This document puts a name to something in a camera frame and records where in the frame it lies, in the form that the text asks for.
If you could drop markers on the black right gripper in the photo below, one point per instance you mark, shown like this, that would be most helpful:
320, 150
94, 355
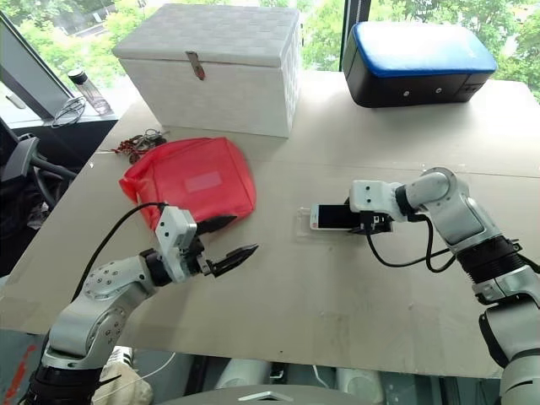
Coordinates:
375, 221

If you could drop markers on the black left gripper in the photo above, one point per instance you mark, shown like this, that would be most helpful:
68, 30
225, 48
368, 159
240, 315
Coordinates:
197, 259

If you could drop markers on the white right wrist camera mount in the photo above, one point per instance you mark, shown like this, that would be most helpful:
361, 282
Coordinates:
371, 194

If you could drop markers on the white smartphone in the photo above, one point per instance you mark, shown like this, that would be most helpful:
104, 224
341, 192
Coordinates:
331, 216

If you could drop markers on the clear bottle with black cap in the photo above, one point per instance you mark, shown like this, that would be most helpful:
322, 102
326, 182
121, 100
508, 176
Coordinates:
89, 90

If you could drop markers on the dark window frame post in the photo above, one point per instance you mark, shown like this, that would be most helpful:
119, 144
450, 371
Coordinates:
354, 29

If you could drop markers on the red plastic pouch bag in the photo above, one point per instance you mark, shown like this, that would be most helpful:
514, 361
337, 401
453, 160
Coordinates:
198, 181

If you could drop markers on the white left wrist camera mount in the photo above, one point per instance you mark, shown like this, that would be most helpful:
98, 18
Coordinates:
175, 230

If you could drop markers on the white woven storage box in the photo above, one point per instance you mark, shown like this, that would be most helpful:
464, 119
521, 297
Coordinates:
219, 71

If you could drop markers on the white sneaker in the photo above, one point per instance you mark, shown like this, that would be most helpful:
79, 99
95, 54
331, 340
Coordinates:
122, 375

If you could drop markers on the black case with blue lid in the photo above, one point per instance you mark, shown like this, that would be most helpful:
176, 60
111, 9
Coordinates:
413, 67

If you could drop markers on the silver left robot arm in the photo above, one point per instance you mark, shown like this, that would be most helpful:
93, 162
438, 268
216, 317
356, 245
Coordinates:
105, 291

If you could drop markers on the black office chair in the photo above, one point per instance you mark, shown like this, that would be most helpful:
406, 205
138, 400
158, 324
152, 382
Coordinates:
21, 169

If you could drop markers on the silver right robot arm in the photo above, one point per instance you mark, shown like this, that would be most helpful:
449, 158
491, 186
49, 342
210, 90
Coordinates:
460, 211

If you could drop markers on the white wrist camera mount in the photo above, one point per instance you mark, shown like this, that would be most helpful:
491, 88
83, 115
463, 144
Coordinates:
175, 230
371, 194

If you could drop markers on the smartphone in clear case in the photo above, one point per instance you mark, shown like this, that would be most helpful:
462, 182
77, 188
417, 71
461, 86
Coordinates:
304, 233

